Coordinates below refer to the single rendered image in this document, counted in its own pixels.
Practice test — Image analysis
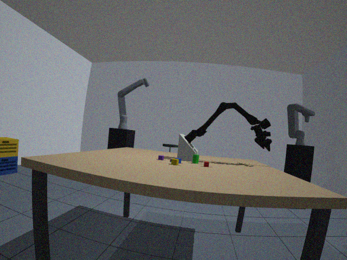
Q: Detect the yellow block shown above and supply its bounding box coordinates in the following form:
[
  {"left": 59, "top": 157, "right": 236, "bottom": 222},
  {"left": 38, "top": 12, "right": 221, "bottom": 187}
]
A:
[{"left": 171, "top": 159, "right": 179, "bottom": 165}]

